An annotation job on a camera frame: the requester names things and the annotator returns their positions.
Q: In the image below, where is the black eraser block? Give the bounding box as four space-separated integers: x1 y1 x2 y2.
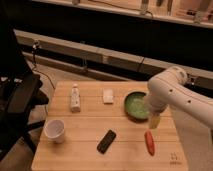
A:
97 130 116 154

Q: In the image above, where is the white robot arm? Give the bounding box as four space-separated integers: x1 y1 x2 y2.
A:
145 66 213 129

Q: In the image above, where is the green bowl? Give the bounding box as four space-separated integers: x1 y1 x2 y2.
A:
124 92 149 120

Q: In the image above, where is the orange carrot toy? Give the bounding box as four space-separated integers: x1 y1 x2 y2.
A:
144 131 155 156

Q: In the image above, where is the white small block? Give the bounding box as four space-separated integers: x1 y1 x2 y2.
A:
103 89 114 104

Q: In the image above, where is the white tube bottle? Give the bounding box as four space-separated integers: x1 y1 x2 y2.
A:
70 84 81 113

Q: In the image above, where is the white paper cup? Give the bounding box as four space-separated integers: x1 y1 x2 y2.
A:
44 119 65 143

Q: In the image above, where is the black office chair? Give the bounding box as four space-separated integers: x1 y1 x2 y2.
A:
0 28 49 161

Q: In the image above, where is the black cable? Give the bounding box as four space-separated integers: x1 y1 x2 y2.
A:
31 41 56 90

